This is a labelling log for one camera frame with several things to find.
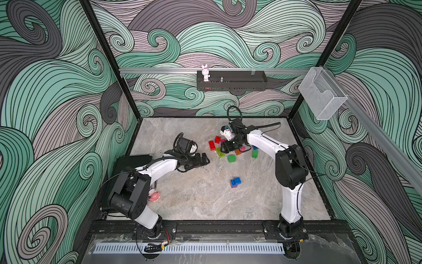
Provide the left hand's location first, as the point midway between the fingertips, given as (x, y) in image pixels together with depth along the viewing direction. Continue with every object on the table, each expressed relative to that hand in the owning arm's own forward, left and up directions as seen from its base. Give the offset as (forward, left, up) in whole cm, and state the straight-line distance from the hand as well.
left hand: (203, 161), depth 88 cm
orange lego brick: (+10, -21, -7) cm, 24 cm away
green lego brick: (+7, -17, -9) cm, 20 cm away
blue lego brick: (-10, -16, -3) cm, 20 cm away
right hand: (+9, -12, -1) cm, 15 cm away
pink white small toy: (-17, +25, -6) cm, 31 cm away
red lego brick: (+16, -5, -7) cm, 18 cm away
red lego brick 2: (+19, -8, -5) cm, 22 cm away
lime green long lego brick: (+8, -10, -6) cm, 14 cm away
